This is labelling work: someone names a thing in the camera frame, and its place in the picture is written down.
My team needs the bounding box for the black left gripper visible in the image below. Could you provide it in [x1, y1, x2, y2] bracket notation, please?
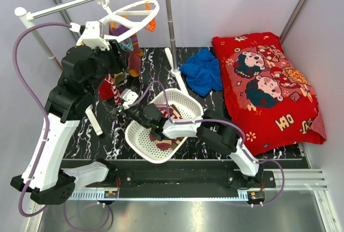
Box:
[86, 39, 131, 95]

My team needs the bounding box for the red white striped sock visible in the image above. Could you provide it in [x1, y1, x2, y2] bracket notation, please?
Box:
[99, 73, 123, 104]

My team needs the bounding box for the maroon beige sock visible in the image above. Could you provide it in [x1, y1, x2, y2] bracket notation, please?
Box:
[149, 134, 182, 151]

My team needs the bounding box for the red white santa sock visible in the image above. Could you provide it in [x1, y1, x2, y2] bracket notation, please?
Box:
[159, 107, 183, 120]

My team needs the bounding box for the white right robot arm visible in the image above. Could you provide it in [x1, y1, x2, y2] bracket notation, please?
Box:
[114, 103, 263, 187]

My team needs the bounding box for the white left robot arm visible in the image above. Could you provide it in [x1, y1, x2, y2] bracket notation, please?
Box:
[10, 40, 125, 205]

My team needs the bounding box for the white round clip hanger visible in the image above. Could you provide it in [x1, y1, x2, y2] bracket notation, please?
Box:
[97, 0, 160, 44]

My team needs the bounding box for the white perforated plastic basket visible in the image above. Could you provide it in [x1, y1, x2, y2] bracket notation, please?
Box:
[125, 89, 203, 164]

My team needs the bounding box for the teal plastic clip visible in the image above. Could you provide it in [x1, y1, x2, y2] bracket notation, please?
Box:
[118, 37, 134, 52]

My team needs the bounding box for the purple striped sock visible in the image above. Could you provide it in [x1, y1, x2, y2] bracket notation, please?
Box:
[109, 22, 144, 77]

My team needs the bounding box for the blue towel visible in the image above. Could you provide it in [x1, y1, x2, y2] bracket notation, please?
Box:
[180, 48, 223, 97]

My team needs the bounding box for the red cartoon print pillow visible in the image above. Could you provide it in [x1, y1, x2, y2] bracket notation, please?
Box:
[212, 32, 327, 155]

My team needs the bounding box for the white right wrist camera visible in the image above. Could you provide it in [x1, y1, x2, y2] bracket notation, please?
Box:
[120, 89, 139, 110]

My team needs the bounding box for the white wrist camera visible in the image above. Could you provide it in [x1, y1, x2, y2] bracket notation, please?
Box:
[76, 21, 110, 50]
[120, 89, 139, 110]

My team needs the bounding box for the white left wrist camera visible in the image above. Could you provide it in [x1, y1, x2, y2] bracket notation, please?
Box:
[76, 21, 110, 50]

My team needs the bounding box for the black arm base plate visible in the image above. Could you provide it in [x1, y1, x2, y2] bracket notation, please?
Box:
[110, 159, 276, 200]

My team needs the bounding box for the white drying rack frame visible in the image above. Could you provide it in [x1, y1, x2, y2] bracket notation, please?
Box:
[13, 0, 194, 136]

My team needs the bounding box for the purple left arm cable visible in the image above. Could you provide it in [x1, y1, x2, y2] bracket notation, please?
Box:
[12, 21, 113, 232]

